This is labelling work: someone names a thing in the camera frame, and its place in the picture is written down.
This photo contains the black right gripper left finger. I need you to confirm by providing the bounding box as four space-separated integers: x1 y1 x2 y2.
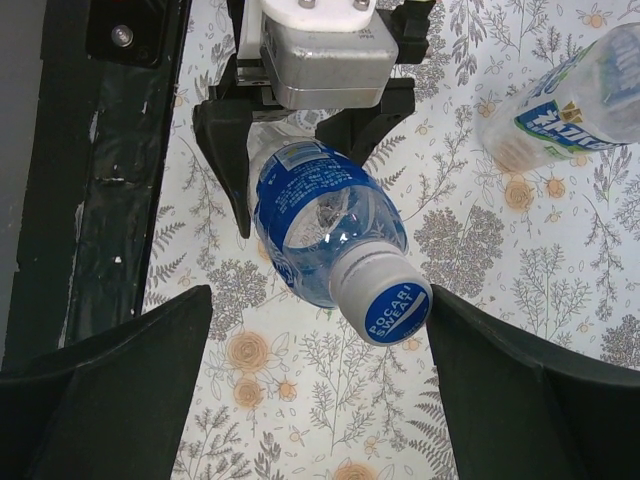
1 285 212 479

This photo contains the blue bottle cap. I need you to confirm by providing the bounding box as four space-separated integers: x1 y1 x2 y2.
329 241 433 347

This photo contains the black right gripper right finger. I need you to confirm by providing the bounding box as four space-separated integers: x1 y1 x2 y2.
426 285 639 479

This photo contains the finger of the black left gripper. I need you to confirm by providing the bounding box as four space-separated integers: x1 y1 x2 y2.
315 78 415 163
193 99 253 239

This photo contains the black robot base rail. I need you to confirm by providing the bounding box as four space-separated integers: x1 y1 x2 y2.
2 1 191 370

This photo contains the clear water bottle white-blue label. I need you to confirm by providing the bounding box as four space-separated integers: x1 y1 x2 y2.
481 22 639 171

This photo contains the blue label water bottle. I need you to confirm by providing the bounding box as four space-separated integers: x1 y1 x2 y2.
247 122 408 308

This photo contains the clear bottle cap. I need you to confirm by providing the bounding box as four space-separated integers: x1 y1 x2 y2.
294 110 324 132

